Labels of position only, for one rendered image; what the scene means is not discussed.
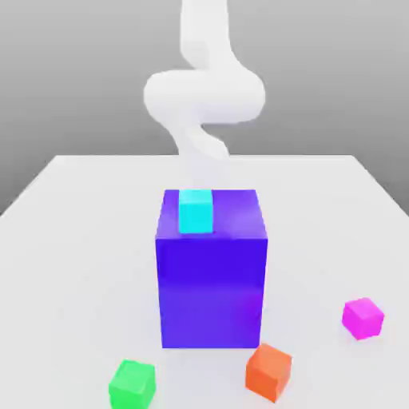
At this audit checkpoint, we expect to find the small cyan cube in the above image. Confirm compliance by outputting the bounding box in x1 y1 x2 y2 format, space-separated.
177 189 214 235

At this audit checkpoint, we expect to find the small orange cube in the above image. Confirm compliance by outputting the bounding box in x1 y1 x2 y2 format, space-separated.
244 343 293 403

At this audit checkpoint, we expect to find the small green cube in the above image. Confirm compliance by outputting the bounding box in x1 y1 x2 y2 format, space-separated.
108 359 157 409

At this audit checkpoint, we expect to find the small magenta cube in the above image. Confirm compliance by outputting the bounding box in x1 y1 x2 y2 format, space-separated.
341 296 386 341

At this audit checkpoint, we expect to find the large purple box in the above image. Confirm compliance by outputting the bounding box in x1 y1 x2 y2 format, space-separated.
154 189 268 350

